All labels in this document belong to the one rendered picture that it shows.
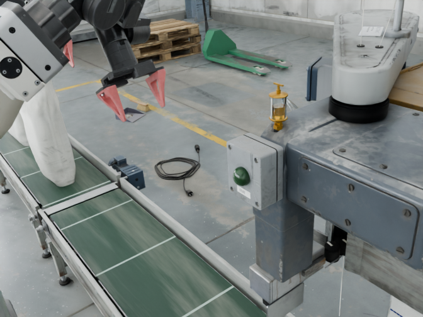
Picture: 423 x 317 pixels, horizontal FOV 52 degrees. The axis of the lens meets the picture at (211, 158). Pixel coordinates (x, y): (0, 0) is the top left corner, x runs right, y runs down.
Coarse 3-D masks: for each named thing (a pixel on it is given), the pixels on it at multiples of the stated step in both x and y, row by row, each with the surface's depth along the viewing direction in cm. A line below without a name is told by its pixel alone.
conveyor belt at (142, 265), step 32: (64, 224) 214; (96, 224) 212; (128, 224) 210; (160, 224) 208; (96, 256) 190; (128, 256) 189; (160, 256) 188; (192, 256) 186; (128, 288) 172; (160, 288) 170; (192, 288) 169; (224, 288) 168
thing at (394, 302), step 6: (390, 300) 78; (396, 300) 77; (390, 306) 79; (396, 306) 77; (402, 306) 76; (408, 306) 75; (390, 312) 79; (402, 312) 77; (408, 312) 76; (414, 312) 74
